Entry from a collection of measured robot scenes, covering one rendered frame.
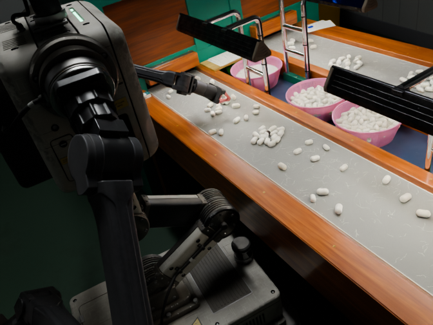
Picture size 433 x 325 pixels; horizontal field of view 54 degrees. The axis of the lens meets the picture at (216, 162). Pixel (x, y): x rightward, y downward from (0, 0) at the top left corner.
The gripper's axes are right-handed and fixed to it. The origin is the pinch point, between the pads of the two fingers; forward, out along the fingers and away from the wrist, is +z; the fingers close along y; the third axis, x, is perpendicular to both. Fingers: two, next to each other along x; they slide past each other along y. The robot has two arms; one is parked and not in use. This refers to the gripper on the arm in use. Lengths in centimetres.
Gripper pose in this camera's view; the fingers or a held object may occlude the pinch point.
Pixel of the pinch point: (228, 98)
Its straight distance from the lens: 187.8
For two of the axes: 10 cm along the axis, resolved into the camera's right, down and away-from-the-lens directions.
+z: 7.5, 1.9, 6.3
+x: -4.0, 8.9, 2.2
